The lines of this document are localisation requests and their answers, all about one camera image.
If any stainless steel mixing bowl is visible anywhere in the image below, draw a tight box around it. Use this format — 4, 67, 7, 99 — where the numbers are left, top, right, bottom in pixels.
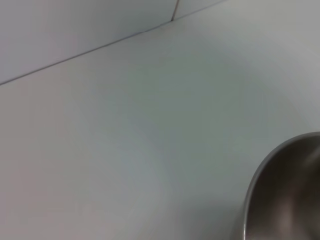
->
243, 131, 320, 240

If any white backdrop board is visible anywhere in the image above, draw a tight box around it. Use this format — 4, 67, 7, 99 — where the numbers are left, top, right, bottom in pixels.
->
0, 0, 180, 86
171, 0, 230, 23

